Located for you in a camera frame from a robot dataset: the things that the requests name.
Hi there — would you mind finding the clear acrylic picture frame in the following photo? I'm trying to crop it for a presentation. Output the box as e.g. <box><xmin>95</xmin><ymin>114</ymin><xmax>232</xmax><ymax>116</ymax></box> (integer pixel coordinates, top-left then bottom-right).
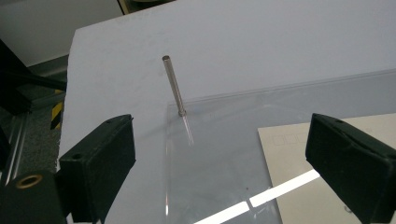
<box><xmin>164</xmin><ymin>68</ymin><xmax>396</xmax><ymax>224</ymax></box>

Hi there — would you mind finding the metal standoff pin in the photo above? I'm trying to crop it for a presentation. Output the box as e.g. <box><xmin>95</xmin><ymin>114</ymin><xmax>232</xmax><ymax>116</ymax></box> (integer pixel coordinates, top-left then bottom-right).
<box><xmin>162</xmin><ymin>54</ymin><xmax>188</xmax><ymax>118</ymax></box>

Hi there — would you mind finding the yellow black striped tape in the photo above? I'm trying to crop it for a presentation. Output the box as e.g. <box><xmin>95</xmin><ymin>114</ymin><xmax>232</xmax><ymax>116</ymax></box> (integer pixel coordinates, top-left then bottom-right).
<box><xmin>49</xmin><ymin>89</ymin><xmax>65</xmax><ymax>131</ymax></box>

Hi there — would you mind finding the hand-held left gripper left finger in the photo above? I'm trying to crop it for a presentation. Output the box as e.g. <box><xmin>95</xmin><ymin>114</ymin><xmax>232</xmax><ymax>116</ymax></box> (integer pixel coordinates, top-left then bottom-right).
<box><xmin>55</xmin><ymin>114</ymin><xmax>137</xmax><ymax>224</ymax></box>

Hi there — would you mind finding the painting postcard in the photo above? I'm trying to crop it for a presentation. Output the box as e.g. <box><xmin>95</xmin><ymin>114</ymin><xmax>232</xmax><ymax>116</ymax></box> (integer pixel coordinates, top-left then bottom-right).
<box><xmin>257</xmin><ymin>112</ymin><xmax>396</xmax><ymax>224</ymax></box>

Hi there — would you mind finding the aluminium floor rail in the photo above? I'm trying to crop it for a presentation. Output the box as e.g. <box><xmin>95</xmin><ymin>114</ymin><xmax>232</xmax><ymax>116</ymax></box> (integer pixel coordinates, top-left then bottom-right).
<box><xmin>0</xmin><ymin>111</ymin><xmax>30</xmax><ymax>188</ymax></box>

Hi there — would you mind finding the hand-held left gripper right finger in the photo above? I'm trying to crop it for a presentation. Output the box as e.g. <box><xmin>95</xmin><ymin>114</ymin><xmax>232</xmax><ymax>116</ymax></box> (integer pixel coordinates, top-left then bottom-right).
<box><xmin>304</xmin><ymin>113</ymin><xmax>396</xmax><ymax>224</ymax></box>

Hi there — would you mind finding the black metal frame strut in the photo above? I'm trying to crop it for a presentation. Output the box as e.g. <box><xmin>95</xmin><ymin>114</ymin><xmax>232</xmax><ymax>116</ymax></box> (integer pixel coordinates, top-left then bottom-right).
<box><xmin>0</xmin><ymin>38</ymin><xmax>68</xmax><ymax>117</ymax></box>

